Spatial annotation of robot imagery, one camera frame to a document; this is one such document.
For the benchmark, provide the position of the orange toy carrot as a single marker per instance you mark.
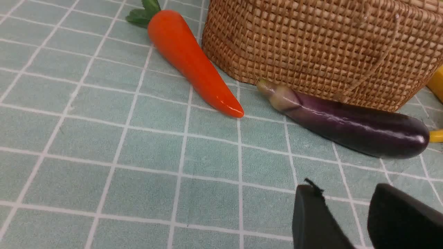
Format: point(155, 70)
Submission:
point(174, 40)

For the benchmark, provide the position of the woven wicker basket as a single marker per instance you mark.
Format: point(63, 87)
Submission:
point(371, 53)

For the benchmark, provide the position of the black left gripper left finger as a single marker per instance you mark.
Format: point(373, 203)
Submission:
point(313, 224)

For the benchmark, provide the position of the yellow toy banana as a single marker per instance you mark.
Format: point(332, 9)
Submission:
point(435, 84)

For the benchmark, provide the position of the purple toy eggplant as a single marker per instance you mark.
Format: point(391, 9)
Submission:
point(372, 132)

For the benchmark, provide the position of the green checkered tablecloth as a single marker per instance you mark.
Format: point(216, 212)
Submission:
point(105, 146)

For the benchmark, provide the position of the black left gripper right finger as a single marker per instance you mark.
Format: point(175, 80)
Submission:
point(397, 220)

